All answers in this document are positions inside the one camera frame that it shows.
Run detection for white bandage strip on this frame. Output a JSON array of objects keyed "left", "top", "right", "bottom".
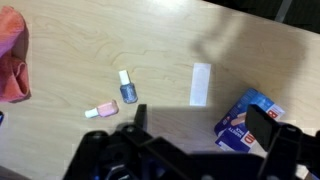
[{"left": 189, "top": 62, "right": 212, "bottom": 107}]

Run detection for blue bandage box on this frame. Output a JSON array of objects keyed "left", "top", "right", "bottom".
[{"left": 213, "top": 87, "right": 286, "bottom": 154}]

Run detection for orange pink towel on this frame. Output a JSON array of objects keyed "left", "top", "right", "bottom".
[{"left": 0, "top": 5, "right": 33, "bottom": 104}]

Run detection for blue nail polish bottle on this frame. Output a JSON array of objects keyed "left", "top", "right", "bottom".
[{"left": 118, "top": 69, "right": 139, "bottom": 105}]

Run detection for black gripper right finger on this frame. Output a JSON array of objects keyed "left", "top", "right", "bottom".
[{"left": 245, "top": 103, "right": 320, "bottom": 180}]

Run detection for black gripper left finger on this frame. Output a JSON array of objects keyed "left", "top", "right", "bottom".
[{"left": 63, "top": 103, "right": 158, "bottom": 180}]

